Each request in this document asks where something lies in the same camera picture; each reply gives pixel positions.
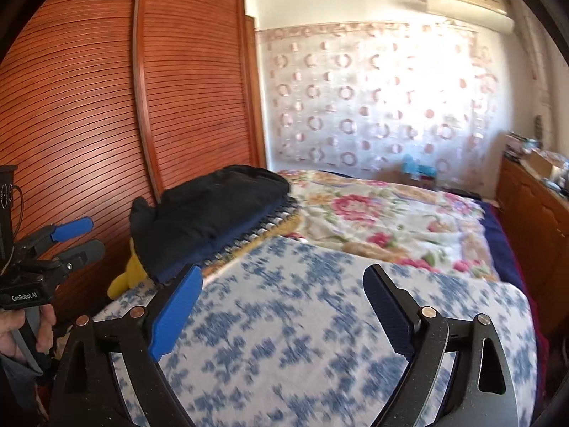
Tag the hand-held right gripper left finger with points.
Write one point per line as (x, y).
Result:
(175, 316)

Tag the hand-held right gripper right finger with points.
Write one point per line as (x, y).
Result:
(391, 311)

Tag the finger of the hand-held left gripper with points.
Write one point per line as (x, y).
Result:
(86, 253)
(71, 229)

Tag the black printed t-shirt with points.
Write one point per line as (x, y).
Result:
(200, 204)

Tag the person's left hand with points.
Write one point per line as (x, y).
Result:
(44, 324)

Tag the pink floral quilt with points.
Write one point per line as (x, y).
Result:
(382, 222)

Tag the blue floral white blanket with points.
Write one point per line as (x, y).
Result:
(289, 329)

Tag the slatted wooden wardrobe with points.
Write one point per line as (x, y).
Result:
(111, 120)

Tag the navy blue blanket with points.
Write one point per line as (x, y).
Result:
(506, 249)

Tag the folded tan garment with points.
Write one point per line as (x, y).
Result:
(289, 222)

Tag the long wooden cabinet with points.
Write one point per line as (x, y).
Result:
(533, 231)

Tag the sheer circle-patterned curtain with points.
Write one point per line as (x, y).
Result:
(378, 106)

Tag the cardboard box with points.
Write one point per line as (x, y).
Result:
(540, 163)

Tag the dark ornament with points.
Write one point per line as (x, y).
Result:
(538, 129)

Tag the beige swirl-patterned curtain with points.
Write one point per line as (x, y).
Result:
(535, 62)

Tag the cream wall air conditioner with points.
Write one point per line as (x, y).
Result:
(466, 2)

